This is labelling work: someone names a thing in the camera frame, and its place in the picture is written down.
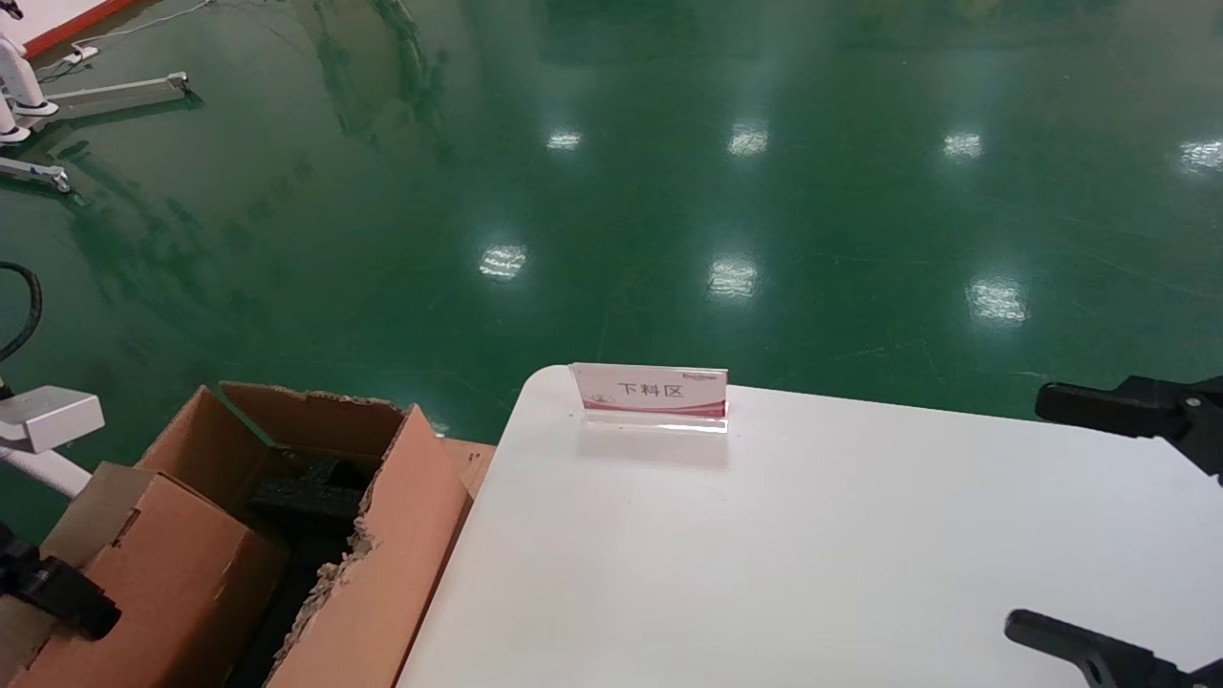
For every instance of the white tube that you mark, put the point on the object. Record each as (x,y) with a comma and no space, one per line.
(48,470)

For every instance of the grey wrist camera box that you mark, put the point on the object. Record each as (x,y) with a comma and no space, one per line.
(48,419)

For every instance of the white power strip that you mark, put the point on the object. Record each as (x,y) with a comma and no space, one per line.
(81,55)

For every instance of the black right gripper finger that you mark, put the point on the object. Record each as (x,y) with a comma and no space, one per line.
(1099,655)
(1127,411)

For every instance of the short grey floor bar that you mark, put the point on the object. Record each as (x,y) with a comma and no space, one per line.
(33,172)

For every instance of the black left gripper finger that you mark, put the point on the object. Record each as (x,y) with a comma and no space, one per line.
(72,597)

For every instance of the long grey floor bar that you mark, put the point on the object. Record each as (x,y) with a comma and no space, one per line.
(124,93)

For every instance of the acrylic table sign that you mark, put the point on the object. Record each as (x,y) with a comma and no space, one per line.
(654,392)

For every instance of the black foam block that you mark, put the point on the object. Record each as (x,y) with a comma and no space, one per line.
(306,502)

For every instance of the large cardboard box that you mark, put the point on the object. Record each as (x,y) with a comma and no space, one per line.
(401,564)

